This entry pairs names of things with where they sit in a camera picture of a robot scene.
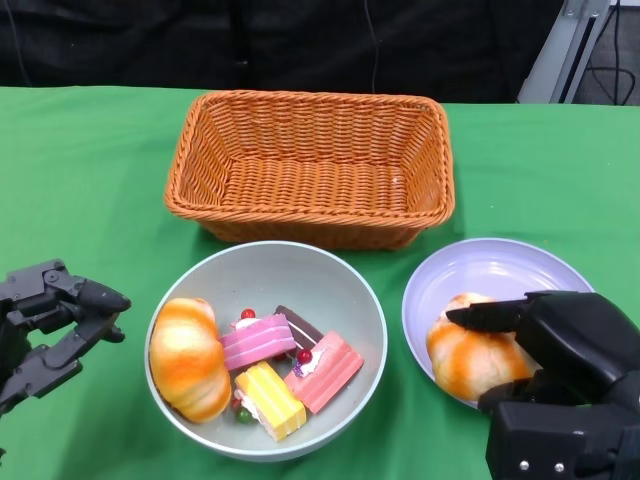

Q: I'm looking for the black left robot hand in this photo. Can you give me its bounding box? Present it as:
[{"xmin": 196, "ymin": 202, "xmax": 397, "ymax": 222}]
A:
[{"xmin": 0, "ymin": 258, "xmax": 132, "ymax": 416}]

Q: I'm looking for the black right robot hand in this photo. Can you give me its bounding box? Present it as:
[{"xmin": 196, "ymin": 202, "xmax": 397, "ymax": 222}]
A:
[{"xmin": 444, "ymin": 289, "xmax": 640, "ymax": 416}]

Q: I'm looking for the round orange-striped bread with hole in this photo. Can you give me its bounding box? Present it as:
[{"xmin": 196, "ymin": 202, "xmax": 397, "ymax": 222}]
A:
[{"xmin": 425, "ymin": 292, "xmax": 544, "ymax": 401}]

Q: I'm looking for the oval orange-striped bread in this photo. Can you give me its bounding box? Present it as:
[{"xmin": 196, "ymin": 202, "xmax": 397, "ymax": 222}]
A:
[{"xmin": 148, "ymin": 297, "xmax": 232, "ymax": 425}]

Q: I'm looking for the magenta cake slice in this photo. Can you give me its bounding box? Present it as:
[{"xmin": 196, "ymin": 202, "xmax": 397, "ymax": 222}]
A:
[{"xmin": 218, "ymin": 308, "xmax": 297, "ymax": 372}]

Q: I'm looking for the grey-green bowl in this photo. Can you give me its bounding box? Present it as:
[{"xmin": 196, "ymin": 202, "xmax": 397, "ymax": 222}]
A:
[{"xmin": 143, "ymin": 240, "xmax": 390, "ymax": 462}]

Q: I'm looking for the yellow cake slice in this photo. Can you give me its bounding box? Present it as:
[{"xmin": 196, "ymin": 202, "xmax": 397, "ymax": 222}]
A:
[{"xmin": 229, "ymin": 359, "xmax": 307, "ymax": 442}]

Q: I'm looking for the salmon pink cake slice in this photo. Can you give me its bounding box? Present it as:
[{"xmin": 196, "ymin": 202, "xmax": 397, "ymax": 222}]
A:
[{"xmin": 283, "ymin": 329, "xmax": 365, "ymax": 415}]

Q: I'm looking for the chocolate brown cake slice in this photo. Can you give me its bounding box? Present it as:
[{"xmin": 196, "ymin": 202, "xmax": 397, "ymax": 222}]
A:
[{"xmin": 272, "ymin": 304, "xmax": 325, "ymax": 351}]

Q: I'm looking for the lilac round plate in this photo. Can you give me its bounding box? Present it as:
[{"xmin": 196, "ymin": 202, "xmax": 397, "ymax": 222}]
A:
[{"xmin": 401, "ymin": 237, "xmax": 596, "ymax": 409}]

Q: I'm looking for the orange wicker basket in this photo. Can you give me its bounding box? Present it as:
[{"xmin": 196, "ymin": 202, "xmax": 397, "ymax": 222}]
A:
[{"xmin": 163, "ymin": 89, "xmax": 455, "ymax": 251}]

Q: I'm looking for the green tablecloth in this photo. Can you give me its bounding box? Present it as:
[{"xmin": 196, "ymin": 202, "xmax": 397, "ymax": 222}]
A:
[{"xmin": 0, "ymin": 85, "xmax": 640, "ymax": 480}]

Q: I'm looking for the black backdrop curtain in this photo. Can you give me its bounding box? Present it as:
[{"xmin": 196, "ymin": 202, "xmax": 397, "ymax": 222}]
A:
[{"xmin": 0, "ymin": 0, "xmax": 566, "ymax": 106}]

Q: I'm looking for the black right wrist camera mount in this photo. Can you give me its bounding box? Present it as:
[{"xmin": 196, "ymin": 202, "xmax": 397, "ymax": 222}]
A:
[{"xmin": 485, "ymin": 399, "xmax": 640, "ymax": 480}]

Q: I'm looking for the aluminium frame post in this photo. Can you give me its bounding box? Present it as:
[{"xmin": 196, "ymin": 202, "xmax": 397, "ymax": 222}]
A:
[{"xmin": 514, "ymin": 0, "xmax": 619, "ymax": 105}]

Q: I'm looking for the black looped floor cable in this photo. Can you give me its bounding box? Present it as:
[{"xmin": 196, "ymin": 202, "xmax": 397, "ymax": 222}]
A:
[{"xmin": 584, "ymin": 0, "xmax": 640, "ymax": 106}]

